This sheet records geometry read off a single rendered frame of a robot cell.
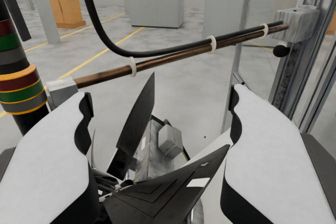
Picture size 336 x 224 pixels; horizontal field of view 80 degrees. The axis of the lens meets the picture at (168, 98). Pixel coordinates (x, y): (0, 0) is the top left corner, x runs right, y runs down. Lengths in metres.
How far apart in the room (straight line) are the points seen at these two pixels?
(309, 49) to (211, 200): 0.51
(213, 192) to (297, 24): 0.47
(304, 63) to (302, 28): 0.16
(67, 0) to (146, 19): 2.73
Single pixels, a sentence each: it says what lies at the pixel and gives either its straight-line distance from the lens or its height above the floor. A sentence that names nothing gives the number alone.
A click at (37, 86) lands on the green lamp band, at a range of 0.26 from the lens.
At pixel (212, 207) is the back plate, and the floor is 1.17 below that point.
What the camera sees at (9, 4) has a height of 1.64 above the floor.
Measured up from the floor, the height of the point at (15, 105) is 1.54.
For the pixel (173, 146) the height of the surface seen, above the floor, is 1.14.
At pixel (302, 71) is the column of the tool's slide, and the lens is 0.75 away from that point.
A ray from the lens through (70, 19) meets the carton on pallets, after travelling 8.51.
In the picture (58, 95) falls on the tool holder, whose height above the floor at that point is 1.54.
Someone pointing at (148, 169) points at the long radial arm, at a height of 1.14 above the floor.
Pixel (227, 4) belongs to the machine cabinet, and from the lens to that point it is 5.62.
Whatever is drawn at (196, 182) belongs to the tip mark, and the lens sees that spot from 0.30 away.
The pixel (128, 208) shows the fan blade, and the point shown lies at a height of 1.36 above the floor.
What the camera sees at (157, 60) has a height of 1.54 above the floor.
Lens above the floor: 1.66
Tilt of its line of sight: 32 degrees down
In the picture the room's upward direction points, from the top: 1 degrees counter-clockwise
